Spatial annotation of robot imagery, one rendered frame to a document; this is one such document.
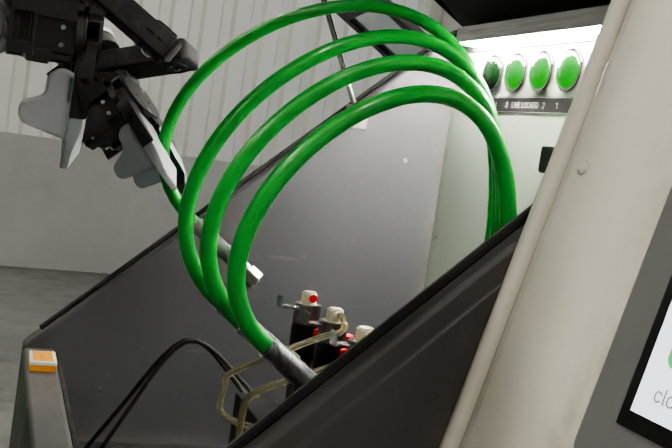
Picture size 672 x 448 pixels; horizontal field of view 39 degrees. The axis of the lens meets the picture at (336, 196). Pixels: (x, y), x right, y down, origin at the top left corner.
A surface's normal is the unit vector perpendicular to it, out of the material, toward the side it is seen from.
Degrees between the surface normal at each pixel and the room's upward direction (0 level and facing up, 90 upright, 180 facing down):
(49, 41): 90
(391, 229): 90
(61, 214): 90
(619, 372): 76
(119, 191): 90
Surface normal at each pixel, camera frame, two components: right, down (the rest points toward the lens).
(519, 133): -0.93, -0.12
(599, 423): -0.87, -0.35
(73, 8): 0.33, 0.10
